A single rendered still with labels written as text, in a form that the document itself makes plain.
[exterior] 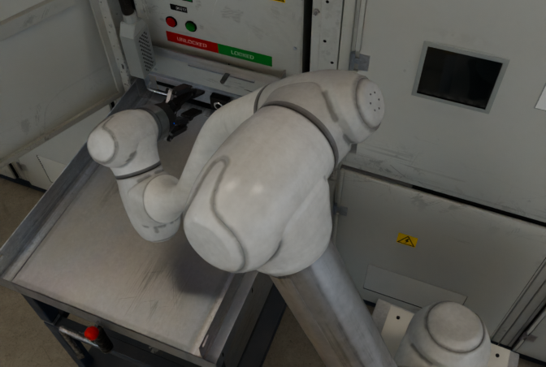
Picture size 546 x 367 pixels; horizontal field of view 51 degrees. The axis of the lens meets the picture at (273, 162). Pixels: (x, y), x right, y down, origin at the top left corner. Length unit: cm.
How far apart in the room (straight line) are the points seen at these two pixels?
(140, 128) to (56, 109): 63
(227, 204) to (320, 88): 21
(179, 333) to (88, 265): 30
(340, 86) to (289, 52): 77
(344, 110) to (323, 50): 69
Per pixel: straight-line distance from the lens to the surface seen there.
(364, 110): 74
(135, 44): 159
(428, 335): 113
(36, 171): 264
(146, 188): 120
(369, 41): 133
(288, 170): 67
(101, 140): 118
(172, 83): 178
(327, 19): 135
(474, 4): 123
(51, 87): 176
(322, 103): 74
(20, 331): 249
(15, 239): 156
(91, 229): 157
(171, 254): 147
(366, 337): 88
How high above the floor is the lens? 209
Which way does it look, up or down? 51 degrees down
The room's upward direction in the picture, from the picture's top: 2 degrees counter-clockwise
